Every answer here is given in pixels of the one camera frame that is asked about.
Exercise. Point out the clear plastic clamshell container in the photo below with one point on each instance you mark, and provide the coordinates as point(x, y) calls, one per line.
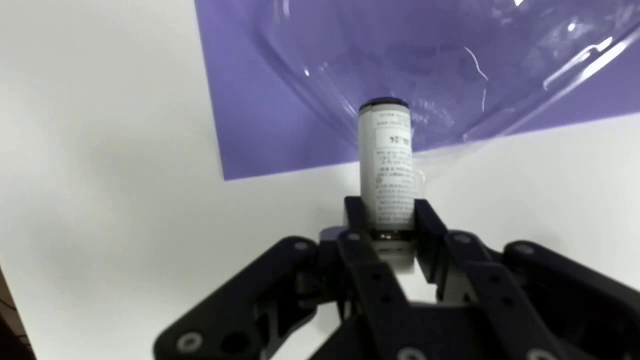
point(432, 60)

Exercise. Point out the purple mat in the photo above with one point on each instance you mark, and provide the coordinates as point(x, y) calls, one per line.
point(241, 100)

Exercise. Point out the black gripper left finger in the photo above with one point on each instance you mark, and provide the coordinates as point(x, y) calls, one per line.
point(281, 292)

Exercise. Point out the white bottle black band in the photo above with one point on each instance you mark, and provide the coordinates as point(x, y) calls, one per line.
point(383, 166)

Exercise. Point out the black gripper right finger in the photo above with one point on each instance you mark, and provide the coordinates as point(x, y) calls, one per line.
point(547, 300)

